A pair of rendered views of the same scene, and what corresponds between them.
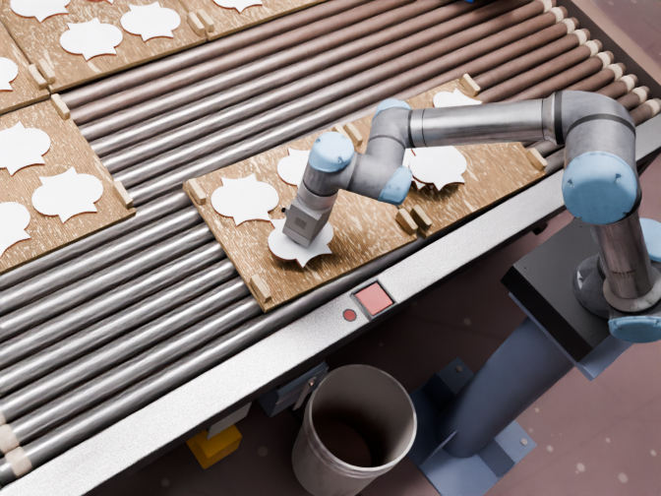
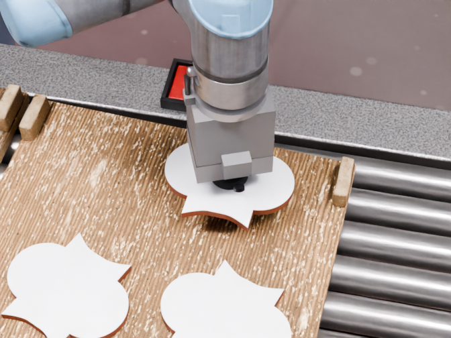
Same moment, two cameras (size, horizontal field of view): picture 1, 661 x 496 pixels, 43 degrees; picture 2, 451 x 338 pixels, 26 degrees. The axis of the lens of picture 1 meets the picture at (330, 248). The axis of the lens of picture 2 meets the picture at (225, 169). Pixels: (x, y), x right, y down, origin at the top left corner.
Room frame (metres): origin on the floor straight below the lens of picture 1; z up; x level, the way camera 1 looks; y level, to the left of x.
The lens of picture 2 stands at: (1.26, 0.68, 1.88)
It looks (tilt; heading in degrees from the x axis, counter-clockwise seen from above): 53 degrees down; 248
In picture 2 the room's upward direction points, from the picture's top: straight up
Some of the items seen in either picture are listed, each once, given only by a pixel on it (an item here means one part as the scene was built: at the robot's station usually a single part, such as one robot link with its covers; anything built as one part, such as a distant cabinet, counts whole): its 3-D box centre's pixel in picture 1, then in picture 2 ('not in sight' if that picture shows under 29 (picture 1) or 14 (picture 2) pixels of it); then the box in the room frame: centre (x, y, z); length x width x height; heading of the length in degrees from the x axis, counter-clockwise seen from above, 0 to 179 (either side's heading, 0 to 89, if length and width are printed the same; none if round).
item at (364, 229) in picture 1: (302, 213); (153, 248); (1.11, 0.09, 0.93); 0.41 x 0.35 x 0.02; 143
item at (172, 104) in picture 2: (374, 299); (195, 86); (0.98, -0.13, 0.92); 0.08 x 0.08 x 0.02; 57
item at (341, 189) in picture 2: (260, 288); (343, 182); (0.88, 0.10, 0.95); 0.06 x 0.02 x 0.03; 53
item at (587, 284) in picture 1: (613, 278); not in sight; (1.24, -0.61, 1.00); 0.15 x 0.15 x 0.10
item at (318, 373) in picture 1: (287, 377); not in sight; (0.81, -0.03, 0.77); 0.14 x 0.11 x 0.18; 147
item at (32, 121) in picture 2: (406, 221); (34, 117); (1.19, -0.14, 0.95); 0.06 x 0.02 x 0.03; 53
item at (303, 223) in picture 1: (306, 207); (229, 130); (1.02, 0.08, 1.08); 0.10 x 0.09 x 0.16; 79
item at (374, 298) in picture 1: (373, 299); (195, 87); (0.98, -0.13, 0.92); 0.06 x 0.06 x 0.01; 57
